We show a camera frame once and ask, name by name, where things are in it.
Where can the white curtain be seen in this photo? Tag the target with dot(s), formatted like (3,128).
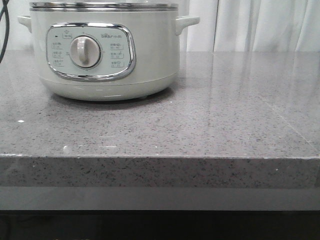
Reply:
(251,26)

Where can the pale green electric cooking pot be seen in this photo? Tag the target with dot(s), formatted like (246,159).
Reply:
(106,54)

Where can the glass pot lid steel rim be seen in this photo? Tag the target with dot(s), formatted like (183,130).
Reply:
(104,5)

